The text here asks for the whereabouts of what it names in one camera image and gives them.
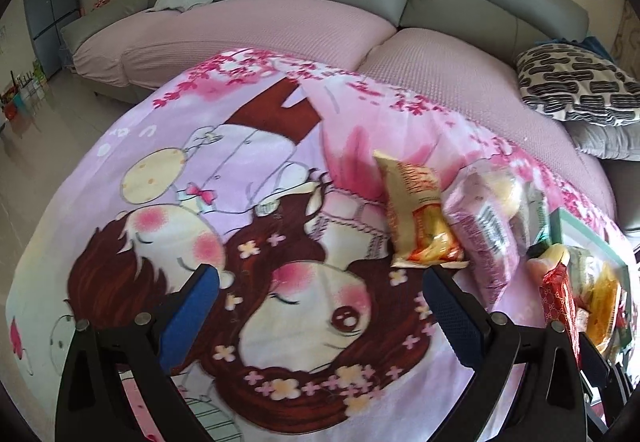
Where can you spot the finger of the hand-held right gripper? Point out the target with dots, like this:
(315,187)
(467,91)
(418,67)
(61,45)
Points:
(595,356)

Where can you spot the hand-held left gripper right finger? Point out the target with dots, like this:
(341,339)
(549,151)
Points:
(455,317)

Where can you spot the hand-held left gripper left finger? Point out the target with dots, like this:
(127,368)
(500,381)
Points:
(192,317)

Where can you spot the orange snack packet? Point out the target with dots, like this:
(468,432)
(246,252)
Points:
(606,297)

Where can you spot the red patterned packet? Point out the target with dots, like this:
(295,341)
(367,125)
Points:
(557,307)

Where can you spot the yellow snack packet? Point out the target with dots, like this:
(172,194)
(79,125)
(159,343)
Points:
(417,212)

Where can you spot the white box with teal rim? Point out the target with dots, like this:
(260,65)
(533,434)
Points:
(585,228)

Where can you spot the pink snack packet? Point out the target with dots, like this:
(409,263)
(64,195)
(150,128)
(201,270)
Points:
(480,232)

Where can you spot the small green white packet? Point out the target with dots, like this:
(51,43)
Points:
(539,217)

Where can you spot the clear-wrapped round pastry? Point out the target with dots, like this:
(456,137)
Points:
(510,189)

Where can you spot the pink printed blanket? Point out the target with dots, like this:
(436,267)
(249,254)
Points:
(250,171)

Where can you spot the grey pillow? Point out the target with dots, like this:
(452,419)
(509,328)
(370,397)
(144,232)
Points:
(605,141)

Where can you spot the black white patterned pillow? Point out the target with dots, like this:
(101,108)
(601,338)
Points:
(575,81)

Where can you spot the colourful toys on floor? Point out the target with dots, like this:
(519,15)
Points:
(22,91)

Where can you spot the pink sofa cover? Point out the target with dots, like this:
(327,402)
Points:
(250,31)

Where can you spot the blue cloth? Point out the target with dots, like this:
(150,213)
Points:
(590,46)

